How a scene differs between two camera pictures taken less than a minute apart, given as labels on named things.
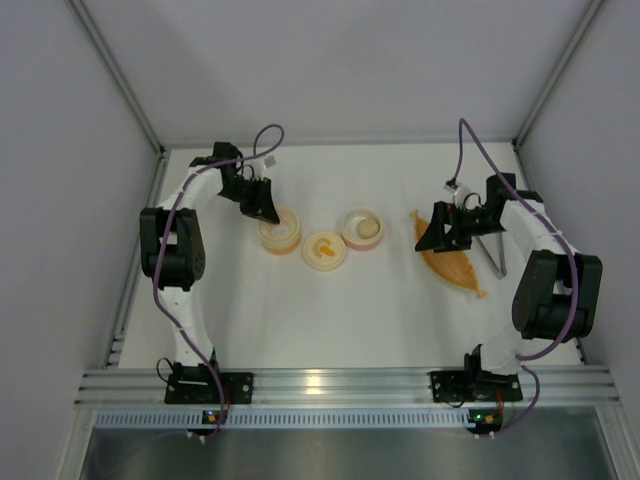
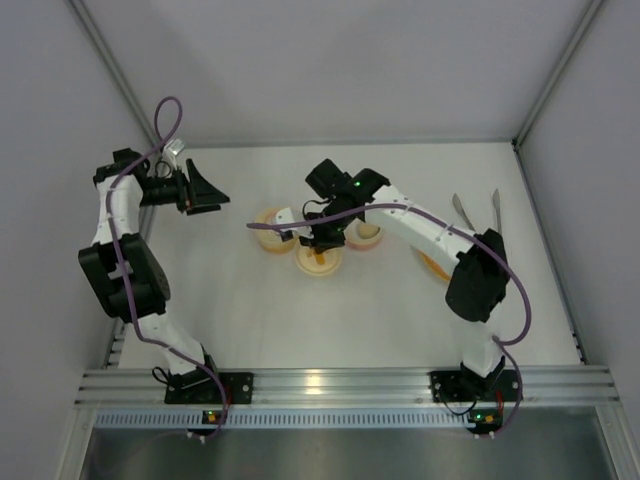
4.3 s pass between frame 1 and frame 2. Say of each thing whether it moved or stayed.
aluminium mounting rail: stayed
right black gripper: moved
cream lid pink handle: stayed
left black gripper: moved
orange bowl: stayed
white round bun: stayed
